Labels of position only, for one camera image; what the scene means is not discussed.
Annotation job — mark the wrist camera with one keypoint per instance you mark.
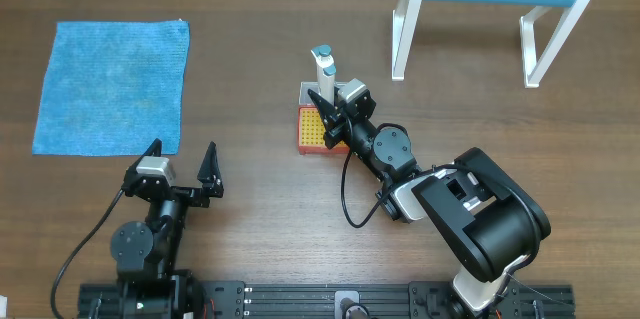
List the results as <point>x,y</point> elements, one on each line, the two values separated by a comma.
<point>156,168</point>
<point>351,90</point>

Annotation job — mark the mounting rail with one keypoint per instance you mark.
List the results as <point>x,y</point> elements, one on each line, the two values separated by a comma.
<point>300,301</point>

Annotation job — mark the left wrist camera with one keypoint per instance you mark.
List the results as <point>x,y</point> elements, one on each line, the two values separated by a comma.
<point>156,168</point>

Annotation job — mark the red and yellow tip box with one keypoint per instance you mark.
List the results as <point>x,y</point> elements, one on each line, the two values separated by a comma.
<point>311,134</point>

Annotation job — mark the white pipette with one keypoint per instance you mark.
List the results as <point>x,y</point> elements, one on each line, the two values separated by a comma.
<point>326,74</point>

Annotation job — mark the blue cloth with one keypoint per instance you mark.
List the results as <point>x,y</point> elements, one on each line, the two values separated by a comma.
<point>110,89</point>

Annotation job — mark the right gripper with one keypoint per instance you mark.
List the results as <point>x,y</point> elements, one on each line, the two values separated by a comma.
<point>361,108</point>

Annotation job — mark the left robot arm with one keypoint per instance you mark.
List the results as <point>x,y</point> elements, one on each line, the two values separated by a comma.
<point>150,239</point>

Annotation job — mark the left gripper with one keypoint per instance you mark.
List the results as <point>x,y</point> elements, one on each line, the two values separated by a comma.
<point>152,190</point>

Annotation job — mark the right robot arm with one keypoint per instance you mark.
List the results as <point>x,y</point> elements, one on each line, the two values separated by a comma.
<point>480,224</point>

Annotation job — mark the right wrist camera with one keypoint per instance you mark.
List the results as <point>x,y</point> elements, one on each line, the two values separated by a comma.
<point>351,90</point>

